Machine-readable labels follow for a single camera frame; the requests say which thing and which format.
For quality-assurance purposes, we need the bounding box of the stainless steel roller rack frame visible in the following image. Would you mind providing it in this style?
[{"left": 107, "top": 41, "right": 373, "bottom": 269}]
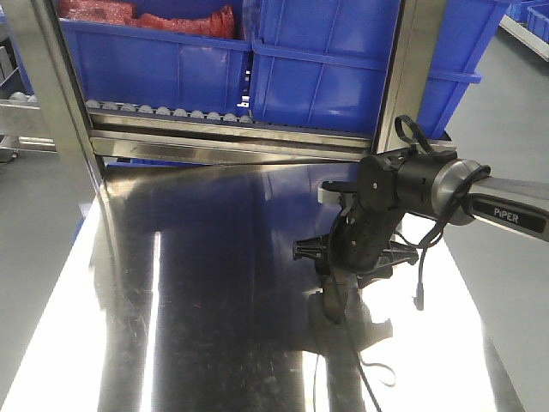
[{"left": 0, "top": 0, "right": 456, "bottom": 173}]

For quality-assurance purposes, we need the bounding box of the right blue plastic bin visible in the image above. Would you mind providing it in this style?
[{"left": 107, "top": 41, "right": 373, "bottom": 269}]
[{"left": 243, "top": 1, "right": 510, "bottom": 139}]

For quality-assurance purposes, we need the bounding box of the grey brake pad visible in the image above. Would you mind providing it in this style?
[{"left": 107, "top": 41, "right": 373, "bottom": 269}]
[{"left": 315, "top": 259, "right": 356, "bottom": 324}]

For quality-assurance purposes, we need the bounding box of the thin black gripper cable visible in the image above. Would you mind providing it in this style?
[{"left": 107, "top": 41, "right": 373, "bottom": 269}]
[{"left": 312, "top": 114, "right": 492, "bottom": 412}]

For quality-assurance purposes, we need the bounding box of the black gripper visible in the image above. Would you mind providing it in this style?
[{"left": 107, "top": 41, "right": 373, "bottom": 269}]
[{"left": 293, "top": 152, "right": 405, "bottom": 288}]

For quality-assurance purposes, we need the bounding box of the red plastic bag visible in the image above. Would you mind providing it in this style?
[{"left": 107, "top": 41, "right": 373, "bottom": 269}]
[{"left": 57, "top": 1, "right": 236, "bottom": 39}]

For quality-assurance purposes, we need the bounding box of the blue plastic bin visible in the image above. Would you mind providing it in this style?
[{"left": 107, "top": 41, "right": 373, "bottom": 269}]
[
  {"left": 59, "top": 1, "right": 251, "bottom": 115},
  {"left": 243, "top": 1, "right": 510, "bottom": 139}
]

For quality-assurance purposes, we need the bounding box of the left blue plastic bin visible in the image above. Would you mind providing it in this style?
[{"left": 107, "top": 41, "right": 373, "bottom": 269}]
[{"left": 59, "top": 1, "right": 251, "bottom": 115}]

